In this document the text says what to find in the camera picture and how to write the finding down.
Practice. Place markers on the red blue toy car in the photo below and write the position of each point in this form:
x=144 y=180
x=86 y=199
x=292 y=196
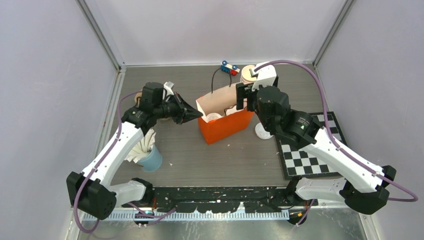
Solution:
x=233 y=70

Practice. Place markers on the black white checkerboard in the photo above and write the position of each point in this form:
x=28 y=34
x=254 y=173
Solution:
x=296 y=163

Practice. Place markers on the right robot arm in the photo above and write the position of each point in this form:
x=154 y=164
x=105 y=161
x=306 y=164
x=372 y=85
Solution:
x=359 y=186

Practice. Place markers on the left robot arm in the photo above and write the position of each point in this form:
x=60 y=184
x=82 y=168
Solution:
x=91 y=190

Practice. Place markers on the cardboard cup carrier tray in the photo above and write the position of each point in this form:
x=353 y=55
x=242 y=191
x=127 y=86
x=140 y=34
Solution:
x=137 y=98

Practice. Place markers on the crumpled white paper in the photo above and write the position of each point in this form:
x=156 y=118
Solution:
x=142 y=148

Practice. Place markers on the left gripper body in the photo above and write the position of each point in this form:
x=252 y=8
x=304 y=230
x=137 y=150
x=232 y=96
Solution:
x=178 y=109

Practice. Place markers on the orange paper bag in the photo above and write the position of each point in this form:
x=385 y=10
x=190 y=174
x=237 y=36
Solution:
x=217 y=101

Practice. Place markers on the stack of white paper cups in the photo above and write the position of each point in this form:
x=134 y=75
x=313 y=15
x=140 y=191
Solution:
x=246 y=76

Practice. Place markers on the blue plastic cup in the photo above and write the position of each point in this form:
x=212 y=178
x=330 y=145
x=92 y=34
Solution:
x=152 y=161

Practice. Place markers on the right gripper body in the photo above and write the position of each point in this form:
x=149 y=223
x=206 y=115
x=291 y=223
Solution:
x=251 y=98

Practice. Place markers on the white plastic cup lid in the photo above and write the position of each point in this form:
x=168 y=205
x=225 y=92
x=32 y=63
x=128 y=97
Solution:
x=231 y=110

